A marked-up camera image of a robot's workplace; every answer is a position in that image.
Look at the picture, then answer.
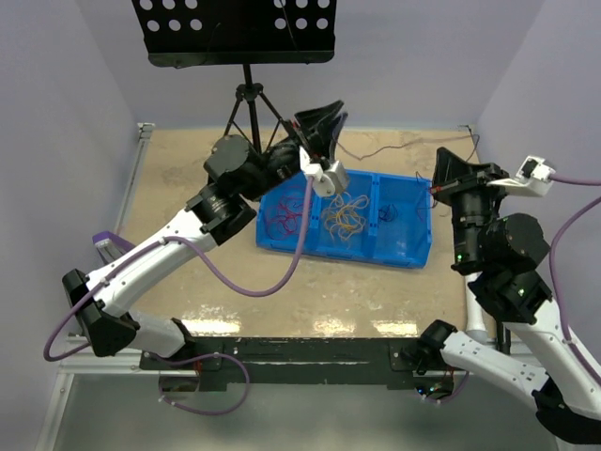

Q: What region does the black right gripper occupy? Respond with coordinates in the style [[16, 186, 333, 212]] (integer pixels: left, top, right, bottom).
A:
[[424, 146, 508, 265]]

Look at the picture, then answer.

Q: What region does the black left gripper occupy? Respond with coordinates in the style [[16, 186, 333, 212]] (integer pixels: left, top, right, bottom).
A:
[[243, 99, 348, 202]]

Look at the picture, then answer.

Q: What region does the blue three-compartment plastic bin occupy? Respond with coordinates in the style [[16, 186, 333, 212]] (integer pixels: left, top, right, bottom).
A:
[[255, 170, 432, 269]]

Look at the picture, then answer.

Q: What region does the yellow cable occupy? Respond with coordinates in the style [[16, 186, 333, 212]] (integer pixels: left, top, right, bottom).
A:
[[320, 192, 372, 243]]

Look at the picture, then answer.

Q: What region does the red cable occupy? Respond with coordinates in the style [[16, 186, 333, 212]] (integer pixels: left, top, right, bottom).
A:
[[263, 185, 306, 243]]

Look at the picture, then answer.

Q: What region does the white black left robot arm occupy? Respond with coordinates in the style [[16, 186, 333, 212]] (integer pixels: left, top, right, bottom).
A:
[[62, 101, 349, 368]]

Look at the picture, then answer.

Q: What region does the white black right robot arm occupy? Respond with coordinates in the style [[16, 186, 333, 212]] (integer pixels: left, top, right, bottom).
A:
[[413, 147, 600, 445]]

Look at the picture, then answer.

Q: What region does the white microphone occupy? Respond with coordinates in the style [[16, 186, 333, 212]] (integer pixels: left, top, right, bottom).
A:
[[464, 272, 488, 343]]

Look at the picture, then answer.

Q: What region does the black music stand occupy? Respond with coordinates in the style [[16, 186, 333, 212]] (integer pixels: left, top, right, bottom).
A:
[[132, 0, 337, 149]]

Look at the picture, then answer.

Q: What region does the black microphone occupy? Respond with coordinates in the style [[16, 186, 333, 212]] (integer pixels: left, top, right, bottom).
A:
[[495, 320, 512, 355]]

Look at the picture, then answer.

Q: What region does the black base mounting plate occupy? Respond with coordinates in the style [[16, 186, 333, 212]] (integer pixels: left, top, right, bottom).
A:
[[140, 337, 461, 398]]

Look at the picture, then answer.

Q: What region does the purple box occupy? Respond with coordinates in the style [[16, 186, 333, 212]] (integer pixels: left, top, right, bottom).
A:
[[92, 231, 135, 264]]

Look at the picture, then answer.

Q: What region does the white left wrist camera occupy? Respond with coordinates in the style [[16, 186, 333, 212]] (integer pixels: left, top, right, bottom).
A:
[[299, 147, 350, 197]]

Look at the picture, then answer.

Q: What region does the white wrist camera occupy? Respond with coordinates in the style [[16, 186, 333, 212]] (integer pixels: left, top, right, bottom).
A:
[[487, 155, 556, 197], [299, 147, 350, 197]]

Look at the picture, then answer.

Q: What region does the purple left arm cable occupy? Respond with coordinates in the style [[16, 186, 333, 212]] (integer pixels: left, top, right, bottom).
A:
[[42, 182, 314, 363]]

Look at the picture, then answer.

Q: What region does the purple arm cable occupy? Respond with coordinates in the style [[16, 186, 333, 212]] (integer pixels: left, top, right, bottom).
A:
[[547, 172, 601, 377], [42, 182, 314, 363]]

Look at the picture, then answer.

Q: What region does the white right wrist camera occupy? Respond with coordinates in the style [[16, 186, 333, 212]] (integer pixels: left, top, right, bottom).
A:
[[487, 155, 556, 197]]

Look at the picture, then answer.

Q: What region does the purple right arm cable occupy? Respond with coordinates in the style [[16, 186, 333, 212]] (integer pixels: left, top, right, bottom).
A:
[[547, 172, 601, 377]]

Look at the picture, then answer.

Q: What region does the aluminium frame rail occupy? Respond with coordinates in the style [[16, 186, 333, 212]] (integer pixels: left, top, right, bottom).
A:
[[58, 335, 557, 377]]

